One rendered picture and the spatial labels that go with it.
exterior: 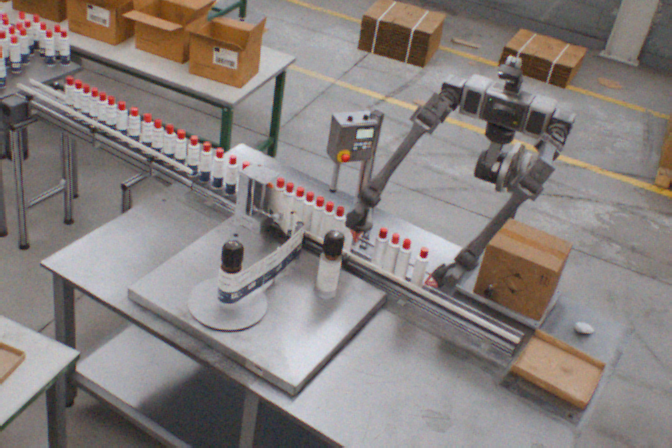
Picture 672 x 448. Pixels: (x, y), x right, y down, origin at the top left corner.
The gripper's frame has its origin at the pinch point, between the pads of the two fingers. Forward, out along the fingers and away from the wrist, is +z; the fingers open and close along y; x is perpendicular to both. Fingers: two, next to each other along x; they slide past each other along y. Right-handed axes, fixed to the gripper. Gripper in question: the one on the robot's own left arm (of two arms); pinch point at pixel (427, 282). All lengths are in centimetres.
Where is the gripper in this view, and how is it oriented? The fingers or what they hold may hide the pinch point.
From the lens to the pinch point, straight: 359.0
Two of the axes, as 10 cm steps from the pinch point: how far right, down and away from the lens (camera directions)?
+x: 5.6, 8.3, 0.5
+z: -6.4, 4.0, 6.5
